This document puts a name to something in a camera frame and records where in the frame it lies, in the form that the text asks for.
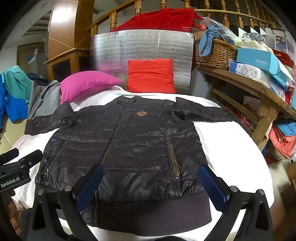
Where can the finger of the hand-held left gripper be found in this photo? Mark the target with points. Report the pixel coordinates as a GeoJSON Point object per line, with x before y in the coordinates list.
{"type": "Point", "coordinates": [31, 156]}
{"type": "Point", "coordinates": [9, 154]}

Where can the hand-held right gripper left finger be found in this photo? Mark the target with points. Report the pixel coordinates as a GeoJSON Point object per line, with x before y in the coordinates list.
{"type": "Point", "coordinates": [90, 185]}

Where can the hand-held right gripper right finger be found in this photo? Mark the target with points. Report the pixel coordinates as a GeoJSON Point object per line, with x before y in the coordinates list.
{"type": "Point", "coordinates": [212, 187]}

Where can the black quilted jacket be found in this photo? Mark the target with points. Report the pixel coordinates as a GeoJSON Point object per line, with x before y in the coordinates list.
{"type": "Point", "coordinates": [138, 139]}

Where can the stack of folded clothes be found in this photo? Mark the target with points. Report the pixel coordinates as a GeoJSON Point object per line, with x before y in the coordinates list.
{"type": "Point", "coordinates": [282, 141]}

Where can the blue garment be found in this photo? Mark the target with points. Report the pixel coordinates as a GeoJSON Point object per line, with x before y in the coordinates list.
{"type": "Point", "coordinates": [13, 109]}

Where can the white fluffy blanket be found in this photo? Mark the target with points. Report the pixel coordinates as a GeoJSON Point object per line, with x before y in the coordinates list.
{"type": "Point", "coordinates": [226, 143]}

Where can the grey garment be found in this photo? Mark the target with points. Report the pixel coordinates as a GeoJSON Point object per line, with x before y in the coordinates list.
{"type": "Point", "coordinates": [44, 102]}

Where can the teal garment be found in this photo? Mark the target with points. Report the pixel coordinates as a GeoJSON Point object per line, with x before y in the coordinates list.
{"type": "Point", "coordinates": [16, 81]}

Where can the pink pillow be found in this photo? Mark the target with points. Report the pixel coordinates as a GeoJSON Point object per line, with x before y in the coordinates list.
{"type": "Point", "coordinates": [87, 85]}

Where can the white printed packet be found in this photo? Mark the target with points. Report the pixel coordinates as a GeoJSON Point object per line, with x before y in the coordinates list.
{"type": "Point", "coordinates": [245, 70]}

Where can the red cloth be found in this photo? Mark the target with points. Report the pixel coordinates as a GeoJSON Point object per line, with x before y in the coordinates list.
{"type": "Point", "coordinates": [157, 20]}
{"type": "Point", "coordinates": [150, 76]}

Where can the wooden cabinet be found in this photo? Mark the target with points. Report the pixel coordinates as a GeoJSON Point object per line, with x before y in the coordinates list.
{"type": "Point", "coordinates": [62, 30]}

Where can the wicker basket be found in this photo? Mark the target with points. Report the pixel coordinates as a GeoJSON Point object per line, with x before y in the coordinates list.
{"type": "Point", "coordinates": [217, 55]}

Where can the silver foil mat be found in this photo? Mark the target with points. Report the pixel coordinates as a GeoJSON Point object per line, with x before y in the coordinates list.
{"type": "Point", "coordinates": [111, 51]}

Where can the light blue cardboard box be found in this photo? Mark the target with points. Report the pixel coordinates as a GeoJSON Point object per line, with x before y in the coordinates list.
{"type": "Point", "coordinates": [254, 59]}

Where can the light blue cloth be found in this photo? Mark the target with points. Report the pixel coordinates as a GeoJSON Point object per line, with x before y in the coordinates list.
{"type": "Point", "coordinates": [207, 37]}

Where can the wooden stair railing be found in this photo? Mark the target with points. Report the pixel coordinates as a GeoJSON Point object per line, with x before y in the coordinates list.
{"type": "Point", "coordinates": [112, 22]}

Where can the clear plastic storage box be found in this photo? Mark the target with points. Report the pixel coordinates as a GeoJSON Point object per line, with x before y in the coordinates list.
{"type": "Point", "coordinates": [277, 39]}

